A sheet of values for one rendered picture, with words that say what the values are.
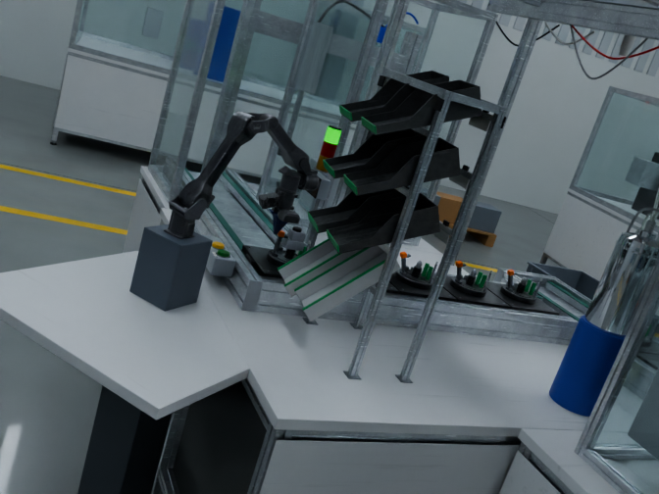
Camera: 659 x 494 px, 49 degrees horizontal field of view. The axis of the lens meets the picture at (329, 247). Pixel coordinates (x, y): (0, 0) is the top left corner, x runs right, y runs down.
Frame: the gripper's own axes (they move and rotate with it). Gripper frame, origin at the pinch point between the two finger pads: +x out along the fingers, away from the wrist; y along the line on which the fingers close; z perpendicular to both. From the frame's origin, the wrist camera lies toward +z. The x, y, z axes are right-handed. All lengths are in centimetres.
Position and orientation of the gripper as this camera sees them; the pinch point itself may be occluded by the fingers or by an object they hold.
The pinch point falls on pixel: (278, 223)
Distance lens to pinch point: 234.1
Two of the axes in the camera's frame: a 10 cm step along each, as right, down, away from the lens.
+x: -2.9, 9.2, 2.7
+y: 3.7, 3.7, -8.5
